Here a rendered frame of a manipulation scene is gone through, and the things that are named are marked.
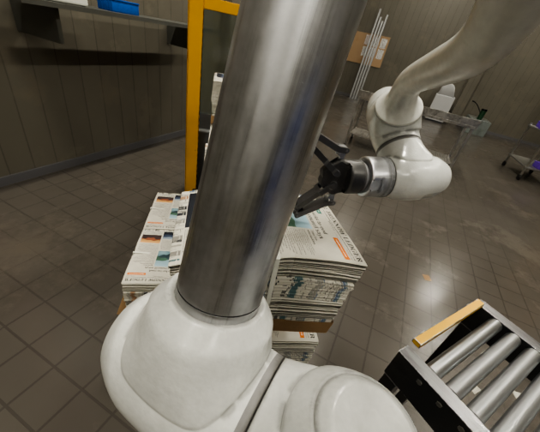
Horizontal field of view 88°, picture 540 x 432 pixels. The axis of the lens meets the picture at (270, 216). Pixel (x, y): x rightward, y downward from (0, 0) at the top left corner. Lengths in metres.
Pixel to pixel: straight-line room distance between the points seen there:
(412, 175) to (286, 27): 0.49
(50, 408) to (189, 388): 1.48
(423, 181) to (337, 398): 0.49
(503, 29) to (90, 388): 1.82
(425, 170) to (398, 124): 0.12
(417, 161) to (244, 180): 0.50
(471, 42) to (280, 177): 0.29
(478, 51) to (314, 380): 0.41
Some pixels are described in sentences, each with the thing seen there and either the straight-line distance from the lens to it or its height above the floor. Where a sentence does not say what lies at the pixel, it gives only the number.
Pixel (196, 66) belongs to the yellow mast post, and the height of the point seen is 1.27.
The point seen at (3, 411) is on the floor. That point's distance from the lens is 1.86.
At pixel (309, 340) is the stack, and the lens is 0.90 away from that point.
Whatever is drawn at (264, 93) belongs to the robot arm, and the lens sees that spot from 0.23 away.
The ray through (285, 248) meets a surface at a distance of 0.57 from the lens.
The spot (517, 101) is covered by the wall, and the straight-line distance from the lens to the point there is 12.67.
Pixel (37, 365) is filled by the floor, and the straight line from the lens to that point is 1.92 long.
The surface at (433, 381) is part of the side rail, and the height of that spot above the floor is 0.80.
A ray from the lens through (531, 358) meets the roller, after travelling 1.38.
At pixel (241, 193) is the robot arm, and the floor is 1.43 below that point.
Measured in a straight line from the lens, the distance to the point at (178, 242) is 0.58.
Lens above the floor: 1.55
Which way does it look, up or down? 33 degrees down
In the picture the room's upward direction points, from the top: 12 degrees clockwise
